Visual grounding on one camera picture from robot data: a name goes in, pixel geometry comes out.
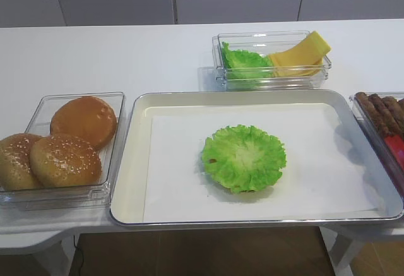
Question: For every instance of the green lettuce leaf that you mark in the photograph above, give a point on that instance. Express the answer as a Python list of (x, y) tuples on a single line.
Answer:
[(252, 146), (243, 64)]

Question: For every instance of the green lettuce leaf in container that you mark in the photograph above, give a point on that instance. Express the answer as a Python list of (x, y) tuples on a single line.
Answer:
[(243, 64)]

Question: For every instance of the clear lettuce cheese container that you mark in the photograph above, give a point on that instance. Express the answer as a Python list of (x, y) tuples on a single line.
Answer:
[(265, 43)]

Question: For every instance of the plain brown bun top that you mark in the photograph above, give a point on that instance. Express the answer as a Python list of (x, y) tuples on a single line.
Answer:
[(89, 118)]

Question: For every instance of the yellow cheese slices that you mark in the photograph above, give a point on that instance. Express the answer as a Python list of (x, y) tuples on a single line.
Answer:
[(303, 59)]

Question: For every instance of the white paper sheet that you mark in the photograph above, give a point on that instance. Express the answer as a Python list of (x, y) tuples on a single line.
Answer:
[(323, 174)]

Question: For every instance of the clear bun container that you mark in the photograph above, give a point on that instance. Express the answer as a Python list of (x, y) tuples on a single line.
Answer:
[(75, 196)]

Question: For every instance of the sesame bun right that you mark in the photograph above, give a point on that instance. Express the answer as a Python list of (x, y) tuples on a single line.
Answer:
[(62, 160)]

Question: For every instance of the sesame bun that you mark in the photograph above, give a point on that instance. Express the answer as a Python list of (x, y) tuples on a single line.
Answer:
[(62, 160), (16, 173)]

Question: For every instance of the brown meat patty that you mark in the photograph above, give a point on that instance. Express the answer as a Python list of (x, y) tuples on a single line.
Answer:
[(387, 116), (395, 109), (372, 113), (401, 103)]

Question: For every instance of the clear patty tomato container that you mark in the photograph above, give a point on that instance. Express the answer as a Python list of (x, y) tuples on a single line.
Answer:
[(377, 141)]

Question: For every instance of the sesame bun left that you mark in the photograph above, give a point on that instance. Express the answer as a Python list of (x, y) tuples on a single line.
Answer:
[(16, 173)]

